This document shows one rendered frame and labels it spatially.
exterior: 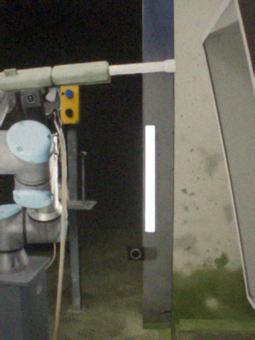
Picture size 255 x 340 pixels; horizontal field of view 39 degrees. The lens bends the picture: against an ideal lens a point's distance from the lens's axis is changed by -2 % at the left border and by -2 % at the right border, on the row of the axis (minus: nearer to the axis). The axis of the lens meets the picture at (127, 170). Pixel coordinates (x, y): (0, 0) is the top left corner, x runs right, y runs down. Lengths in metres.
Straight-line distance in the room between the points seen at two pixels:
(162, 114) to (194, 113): 0.18
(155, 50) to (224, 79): 0.65
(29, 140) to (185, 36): 1.60
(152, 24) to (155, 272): 1.47
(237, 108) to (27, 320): 1.27
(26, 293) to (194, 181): 1.13
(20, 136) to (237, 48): 1.18
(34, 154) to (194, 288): 1.77
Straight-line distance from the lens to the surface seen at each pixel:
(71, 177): 2.41
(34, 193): 0.81
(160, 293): 2.33
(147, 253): 2.23
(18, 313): 1.61
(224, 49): 1.67
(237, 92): 1.66
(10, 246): 1.60
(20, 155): 0.72
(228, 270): 2.31
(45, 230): 1.56
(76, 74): 0.98
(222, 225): 2.22
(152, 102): 2.13
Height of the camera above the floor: 1.22
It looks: 5 degrees down
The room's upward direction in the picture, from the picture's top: straight up
